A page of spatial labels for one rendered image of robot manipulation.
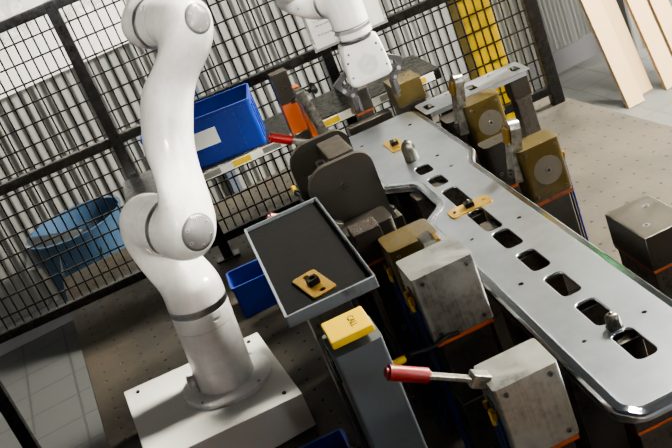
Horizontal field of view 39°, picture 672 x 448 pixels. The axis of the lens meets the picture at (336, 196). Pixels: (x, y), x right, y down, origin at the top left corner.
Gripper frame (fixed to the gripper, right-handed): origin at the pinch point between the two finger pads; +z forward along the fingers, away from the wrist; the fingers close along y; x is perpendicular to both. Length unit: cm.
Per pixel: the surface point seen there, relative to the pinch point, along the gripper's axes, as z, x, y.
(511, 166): 10.4, -41.1, 11.9
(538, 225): 12, -64, 6
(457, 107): 7.1, -7.2, 15.1
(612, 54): 87, 191, 149
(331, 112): 9.1, 34.4, -6.1
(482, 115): 10.8, -8.6, 19.6
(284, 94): -2.1, 28.6, -16.5
